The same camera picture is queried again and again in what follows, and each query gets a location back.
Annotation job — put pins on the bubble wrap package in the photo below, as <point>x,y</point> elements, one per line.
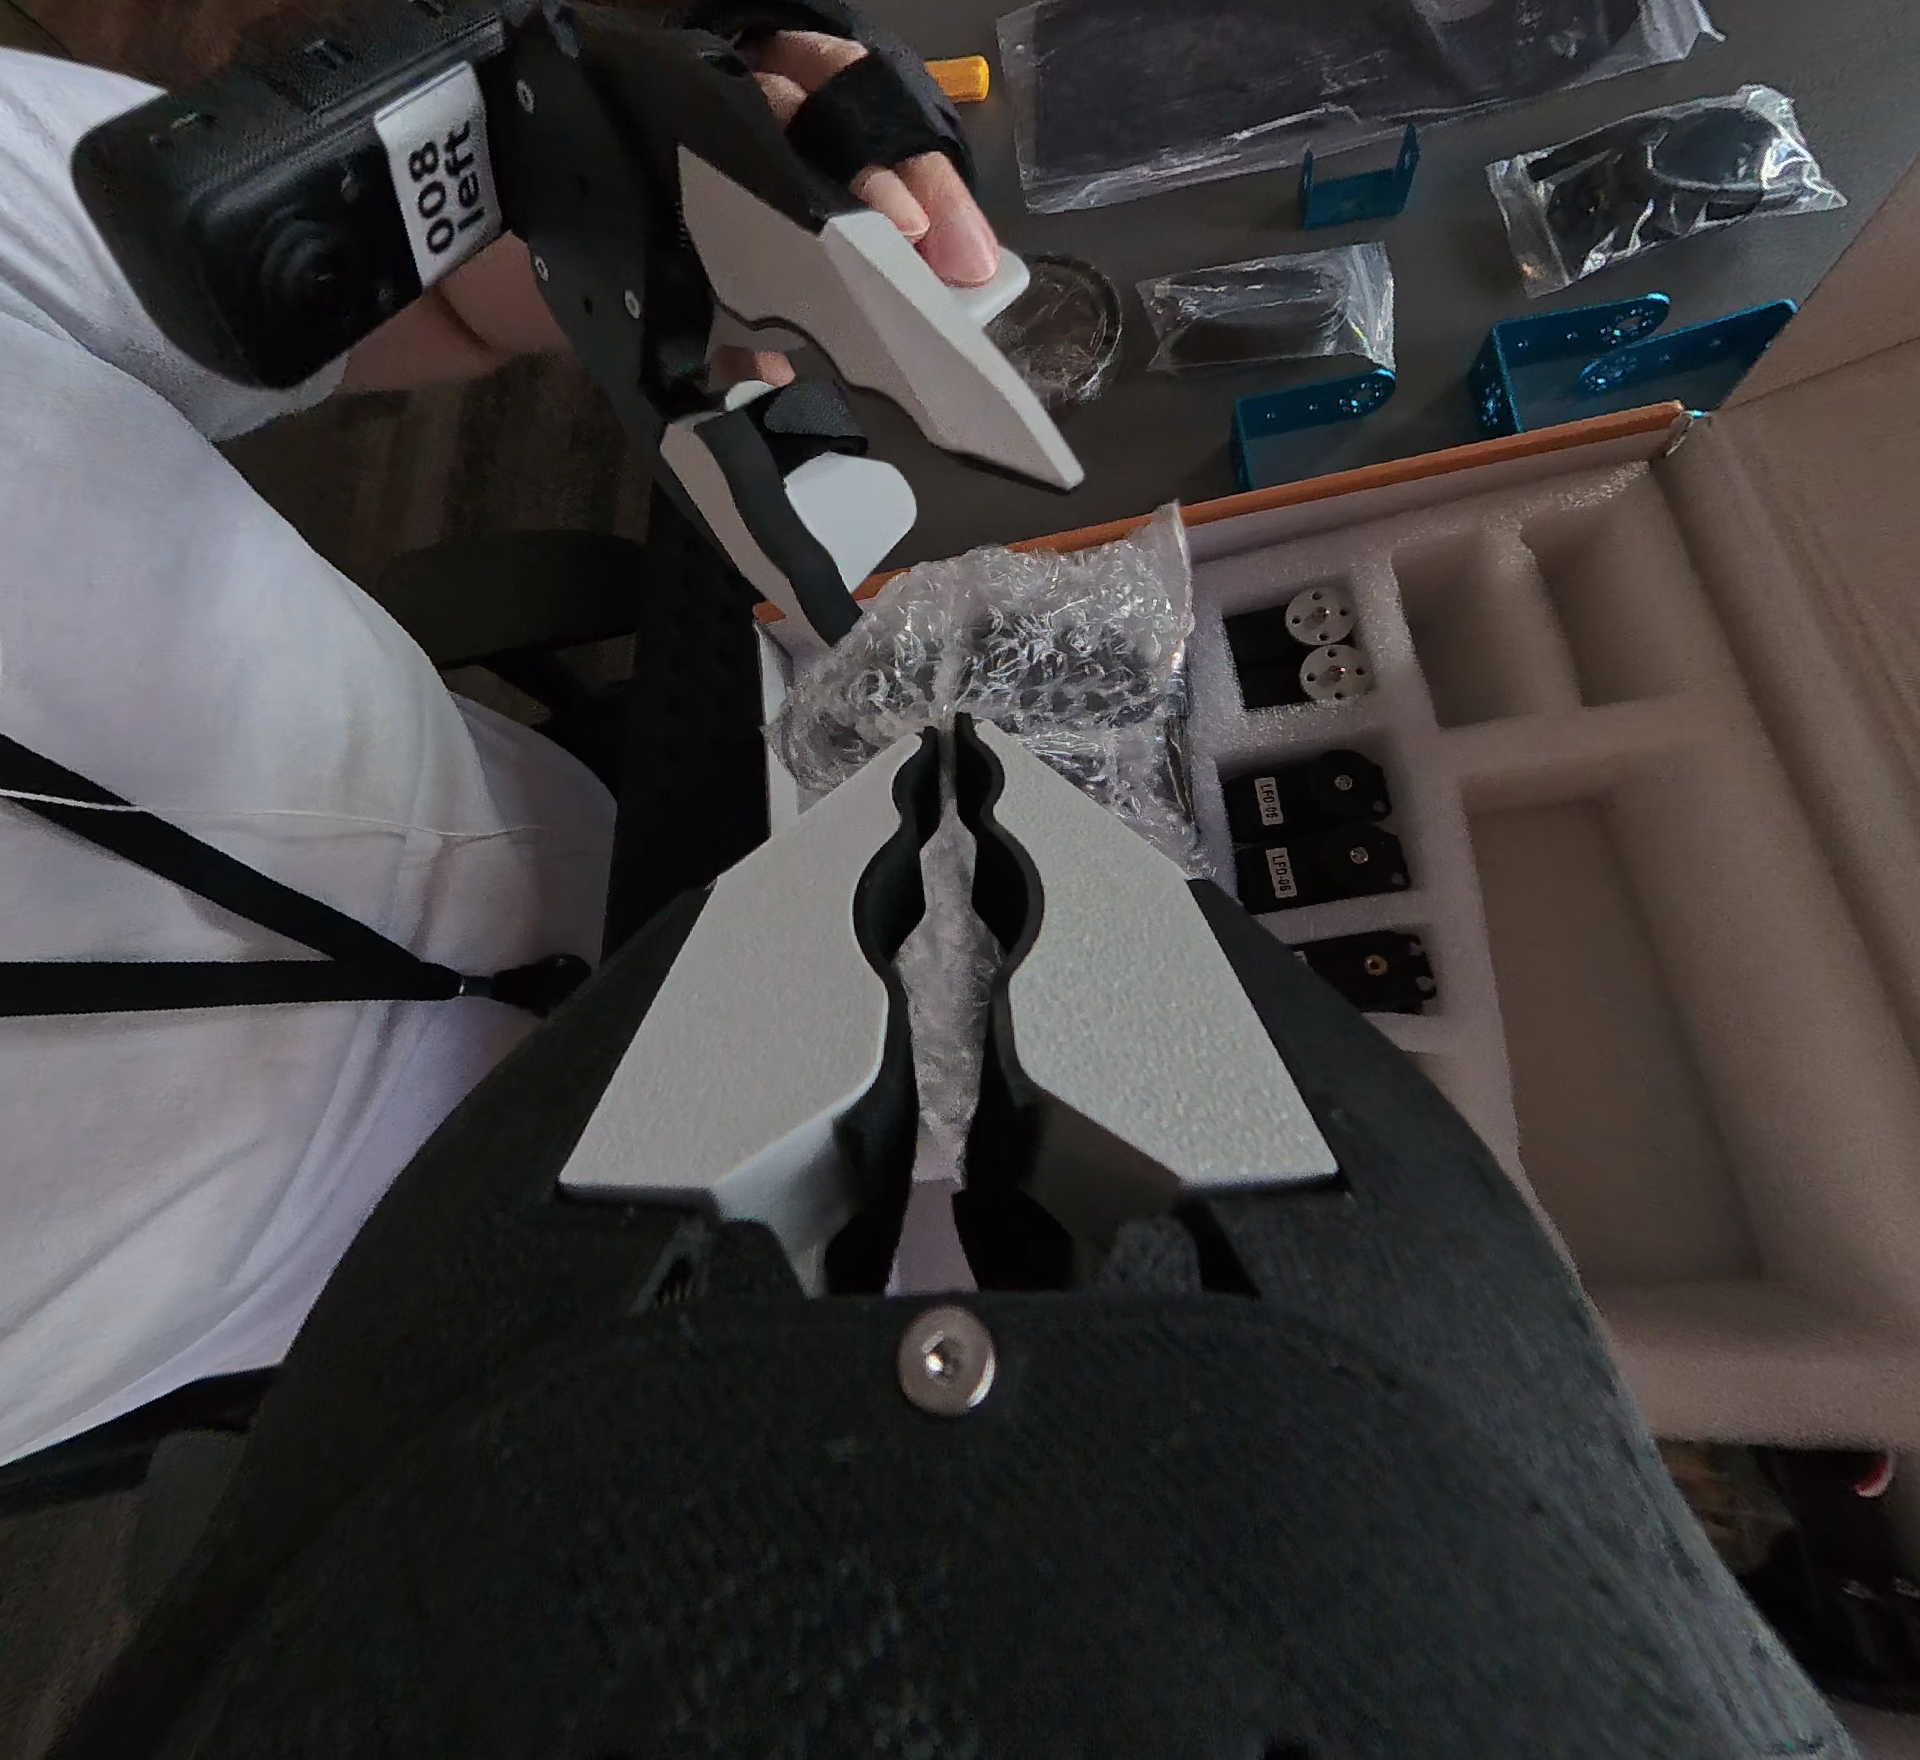
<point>1022,651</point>

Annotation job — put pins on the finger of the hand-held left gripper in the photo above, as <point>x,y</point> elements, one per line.
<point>856,522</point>
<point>931,350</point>

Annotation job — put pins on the black servo with silver horn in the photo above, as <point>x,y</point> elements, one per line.
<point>1331,673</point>

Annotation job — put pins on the person in white shirt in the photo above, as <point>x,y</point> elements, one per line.
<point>225,591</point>

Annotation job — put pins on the person's left hand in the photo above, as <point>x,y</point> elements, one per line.
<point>945,222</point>

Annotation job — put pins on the white cardboard kit box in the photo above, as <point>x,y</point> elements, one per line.
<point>1845,741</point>

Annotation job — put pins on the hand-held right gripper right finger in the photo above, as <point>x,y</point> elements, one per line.
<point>1171,1041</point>

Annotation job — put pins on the silver round parts in tray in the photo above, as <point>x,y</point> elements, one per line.
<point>1319,613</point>

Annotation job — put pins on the small blue U bracket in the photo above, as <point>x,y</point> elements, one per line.
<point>1358,200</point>

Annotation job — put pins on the round clear plastic container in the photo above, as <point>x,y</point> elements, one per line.
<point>1065,336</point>

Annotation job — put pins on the person's left forearm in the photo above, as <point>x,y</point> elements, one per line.
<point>465,328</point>

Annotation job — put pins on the large bag with black plate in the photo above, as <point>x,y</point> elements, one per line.
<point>1349,35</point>

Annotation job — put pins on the clear bag of black parts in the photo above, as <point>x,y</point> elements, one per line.
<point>1262,313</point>
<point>1665,186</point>

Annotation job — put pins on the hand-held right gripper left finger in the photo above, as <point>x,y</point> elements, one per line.
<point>720,1041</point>

